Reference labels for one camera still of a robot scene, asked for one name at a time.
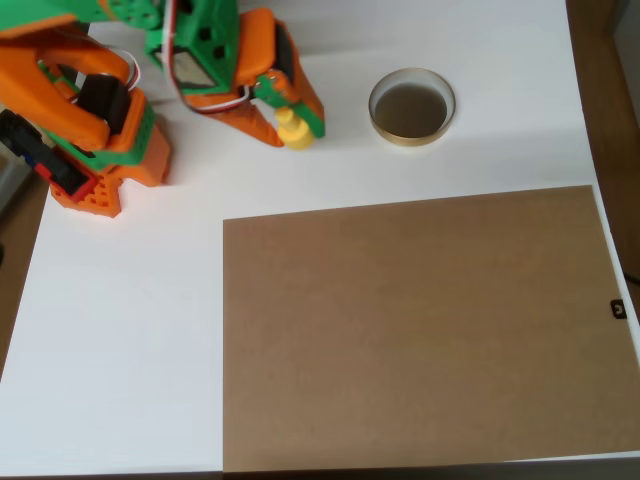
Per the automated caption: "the black and red controller board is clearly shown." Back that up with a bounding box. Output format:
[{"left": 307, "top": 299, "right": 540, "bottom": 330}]
[{"left": 0, "top": 108, "right": 99, "bottom": 202}]

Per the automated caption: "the small yellow plastic piece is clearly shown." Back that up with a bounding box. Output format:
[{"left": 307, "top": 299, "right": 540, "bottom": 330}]
[{"left": 276, "top": 107, "right": 316, "bottom": 152}]

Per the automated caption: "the round shallow tape ring dish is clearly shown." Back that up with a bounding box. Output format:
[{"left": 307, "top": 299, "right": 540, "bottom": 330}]
[{"left": 368, "top": 67, "right": 457, "bottom": 149}]

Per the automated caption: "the white red servo cable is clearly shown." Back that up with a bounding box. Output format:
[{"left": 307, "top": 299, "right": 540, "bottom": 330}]
[{"left": 163, "top": 0, "right": 257, "bottom": 117}]

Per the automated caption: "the brown fibreboard panel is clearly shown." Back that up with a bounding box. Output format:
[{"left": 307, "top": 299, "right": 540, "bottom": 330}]
[{"left": 222, "top": 184, "right": 640, "bottom": 474}]

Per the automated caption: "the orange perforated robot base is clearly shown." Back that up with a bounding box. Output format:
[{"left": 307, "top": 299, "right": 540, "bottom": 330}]
[{"left": 49, "top": 114, "right": 174, "bottom": 220}]

